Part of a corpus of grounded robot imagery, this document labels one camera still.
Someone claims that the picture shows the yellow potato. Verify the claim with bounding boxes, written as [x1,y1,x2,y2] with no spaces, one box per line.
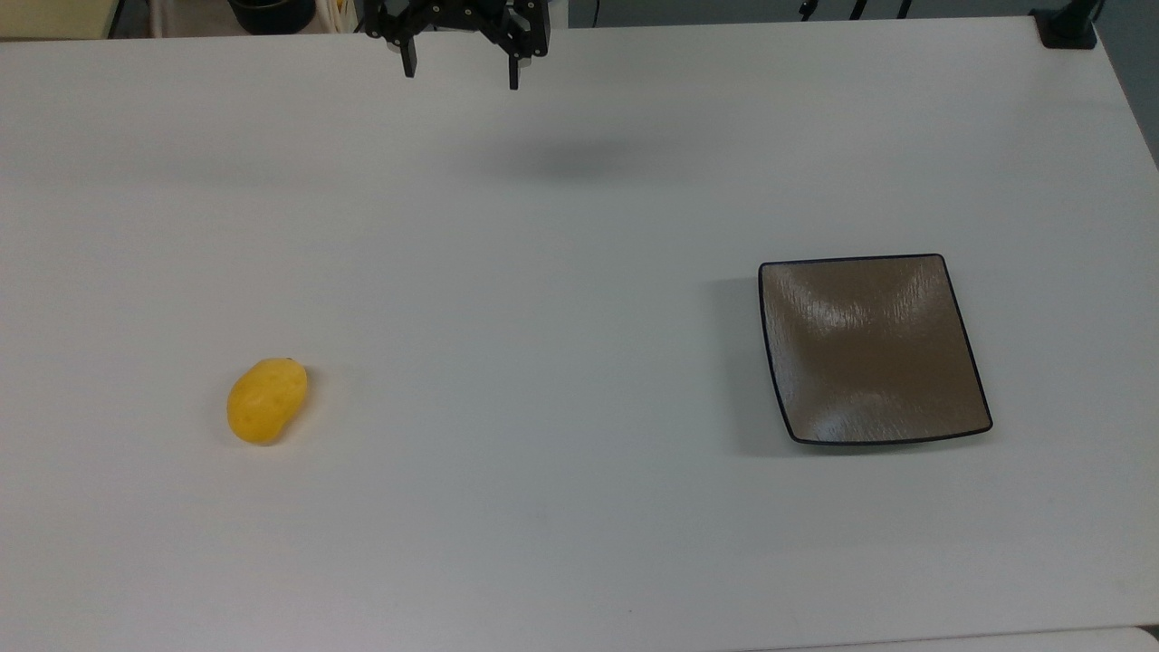
[226,358,310,446]

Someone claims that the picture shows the black round container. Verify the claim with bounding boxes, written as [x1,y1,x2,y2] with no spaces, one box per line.
[228,0,317,36]

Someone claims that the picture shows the beige board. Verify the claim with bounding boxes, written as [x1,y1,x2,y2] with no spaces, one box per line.
[0,0,121,40]

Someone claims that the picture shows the black table clamp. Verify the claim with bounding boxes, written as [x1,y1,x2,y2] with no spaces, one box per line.
[1030,0,1104,50]

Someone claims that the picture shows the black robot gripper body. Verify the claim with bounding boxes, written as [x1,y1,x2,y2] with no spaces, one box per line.
[362,0,551,61]

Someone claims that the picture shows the black stand legs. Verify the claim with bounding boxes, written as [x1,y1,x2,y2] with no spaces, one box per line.
[799,0,914,21]

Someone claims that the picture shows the square brown ceramic plate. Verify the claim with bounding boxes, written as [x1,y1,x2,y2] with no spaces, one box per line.
[758,254,994,446]

